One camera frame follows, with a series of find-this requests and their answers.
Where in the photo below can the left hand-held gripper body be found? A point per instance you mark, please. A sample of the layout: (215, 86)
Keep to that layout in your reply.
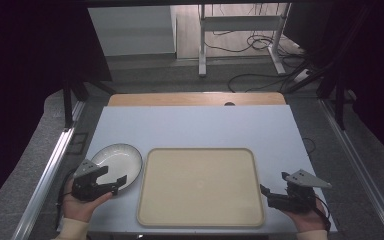
(86, 186)

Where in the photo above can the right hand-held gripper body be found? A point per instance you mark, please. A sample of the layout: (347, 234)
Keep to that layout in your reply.
(296, 199)

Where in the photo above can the white bowl with dark rim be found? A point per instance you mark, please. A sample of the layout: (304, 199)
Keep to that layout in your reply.
(121, 161)

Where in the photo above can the person's left hand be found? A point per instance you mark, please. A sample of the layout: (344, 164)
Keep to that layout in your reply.
(78, 209)

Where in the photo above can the person's right hand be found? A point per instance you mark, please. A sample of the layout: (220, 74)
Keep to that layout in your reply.
(308, 220)

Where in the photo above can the dark floor socket cover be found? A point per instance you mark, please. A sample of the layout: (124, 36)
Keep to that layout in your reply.
(77, 143)

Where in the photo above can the beige rectangular tray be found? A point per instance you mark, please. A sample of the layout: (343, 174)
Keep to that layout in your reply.
(200, 186)

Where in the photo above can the black metal stand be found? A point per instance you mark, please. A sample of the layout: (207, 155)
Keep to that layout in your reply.
(338, 96)
(70, 100)

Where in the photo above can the white table board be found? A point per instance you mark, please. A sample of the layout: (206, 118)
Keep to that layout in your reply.
(196, 126)

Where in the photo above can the white power strip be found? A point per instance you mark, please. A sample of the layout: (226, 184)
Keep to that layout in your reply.
(301, 75)

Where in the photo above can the black curtain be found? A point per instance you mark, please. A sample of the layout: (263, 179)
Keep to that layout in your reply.
(23, 83)
(376, 76)

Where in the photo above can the white cabinet panel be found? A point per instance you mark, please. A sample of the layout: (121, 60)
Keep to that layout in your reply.
(133, 30)

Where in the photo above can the aluminium rail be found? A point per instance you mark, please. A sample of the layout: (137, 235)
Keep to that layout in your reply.
(360, 166)
(48, 170)

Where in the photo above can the white metal desk frame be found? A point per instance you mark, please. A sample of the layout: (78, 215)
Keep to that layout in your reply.
(240, 23)

